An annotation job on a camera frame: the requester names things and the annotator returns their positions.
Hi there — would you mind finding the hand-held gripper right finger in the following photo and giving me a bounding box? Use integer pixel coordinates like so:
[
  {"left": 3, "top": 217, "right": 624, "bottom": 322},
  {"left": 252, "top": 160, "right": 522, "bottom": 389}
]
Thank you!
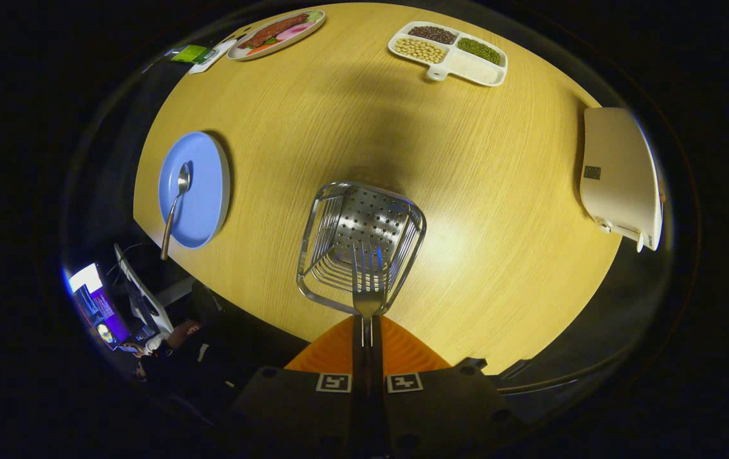
[{"left": 369, "top": 316, "right": 522, "bottom": 459}]

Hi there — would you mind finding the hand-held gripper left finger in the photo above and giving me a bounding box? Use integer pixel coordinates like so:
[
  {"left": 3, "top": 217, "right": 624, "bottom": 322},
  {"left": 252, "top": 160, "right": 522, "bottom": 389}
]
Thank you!
[{"left": 230, "top": 316, "right": 370, "bottom": 459}]

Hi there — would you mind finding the wooden handle metal fork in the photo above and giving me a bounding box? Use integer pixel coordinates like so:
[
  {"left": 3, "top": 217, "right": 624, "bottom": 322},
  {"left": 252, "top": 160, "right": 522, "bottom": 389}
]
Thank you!
[{"left": 350, "top": 242, "right": 385, "bottom": 348}]

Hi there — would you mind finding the wooden handle metal spoon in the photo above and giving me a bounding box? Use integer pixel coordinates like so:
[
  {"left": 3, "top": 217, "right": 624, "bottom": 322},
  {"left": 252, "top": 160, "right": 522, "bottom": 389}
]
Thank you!
[{"left": 160, "top": 162, "right": 193, "bottom": 261}]

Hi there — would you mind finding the white slanted panel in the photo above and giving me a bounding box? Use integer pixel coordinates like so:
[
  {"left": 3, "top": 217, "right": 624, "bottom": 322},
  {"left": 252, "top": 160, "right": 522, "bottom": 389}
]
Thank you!
[{"left": 114, "top": 244, "right": 173, "bottom": 333}]

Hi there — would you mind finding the lit computer screen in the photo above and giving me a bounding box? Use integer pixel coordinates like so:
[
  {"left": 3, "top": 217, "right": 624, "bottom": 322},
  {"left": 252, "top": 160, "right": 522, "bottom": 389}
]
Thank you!
[{"left": 69, "top": 263, "right": 130, "bottom": 345}]

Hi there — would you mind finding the blue round plate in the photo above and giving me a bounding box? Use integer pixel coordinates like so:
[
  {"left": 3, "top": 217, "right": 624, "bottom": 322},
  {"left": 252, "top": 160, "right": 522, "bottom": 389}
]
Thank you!
[{"left": 158, "top": 131, "right": 231, "bottom": 249}]

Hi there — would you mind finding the white toaster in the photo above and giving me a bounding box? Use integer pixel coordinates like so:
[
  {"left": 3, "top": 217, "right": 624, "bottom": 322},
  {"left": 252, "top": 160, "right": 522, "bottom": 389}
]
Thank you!
[{"left": 580, "top": 106, "right": 665, "bottom": 253}]

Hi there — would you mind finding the white divided tray of beans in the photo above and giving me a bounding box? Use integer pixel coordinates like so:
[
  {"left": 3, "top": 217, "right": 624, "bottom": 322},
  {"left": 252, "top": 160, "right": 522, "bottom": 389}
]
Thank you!
[{"left": 388, "top": 21, "right": 508, "bottom": 87}]

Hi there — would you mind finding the white square coaster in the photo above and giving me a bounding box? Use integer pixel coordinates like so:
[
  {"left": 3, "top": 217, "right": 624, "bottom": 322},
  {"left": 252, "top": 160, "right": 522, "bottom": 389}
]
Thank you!
[{"left": 189, "top": 40, "right": 237, "bottom": 75}]

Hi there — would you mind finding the green label drink bottle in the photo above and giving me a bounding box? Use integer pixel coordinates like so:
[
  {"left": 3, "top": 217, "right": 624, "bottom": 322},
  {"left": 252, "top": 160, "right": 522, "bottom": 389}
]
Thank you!
[{"left": 170, "top": 45, "right": 213, "bottom": 64}]

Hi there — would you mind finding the plate of meat and vegetables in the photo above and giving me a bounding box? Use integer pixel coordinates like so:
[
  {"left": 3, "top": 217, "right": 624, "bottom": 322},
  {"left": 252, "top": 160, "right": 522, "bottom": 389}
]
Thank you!
[{"left": 226, "top": 9, "right": 327, "bottom": 61}]

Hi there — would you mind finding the square metal wire basket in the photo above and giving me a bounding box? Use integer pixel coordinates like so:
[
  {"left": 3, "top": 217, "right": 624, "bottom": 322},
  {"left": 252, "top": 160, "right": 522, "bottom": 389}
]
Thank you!
[{"left": 296, "top": 181, "right": 427, "bottom": 317}]

